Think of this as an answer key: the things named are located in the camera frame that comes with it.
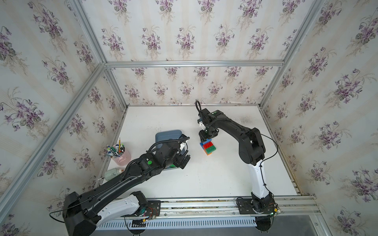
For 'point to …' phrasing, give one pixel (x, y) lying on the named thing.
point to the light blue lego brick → (207, 141)
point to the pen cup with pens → (120, 155)
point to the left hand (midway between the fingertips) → (183, 151)
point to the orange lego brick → (207, 154)
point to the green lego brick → (210, 149)
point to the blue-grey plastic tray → (162, 135)
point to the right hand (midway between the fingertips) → (208, 138)
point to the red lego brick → (207, 145)
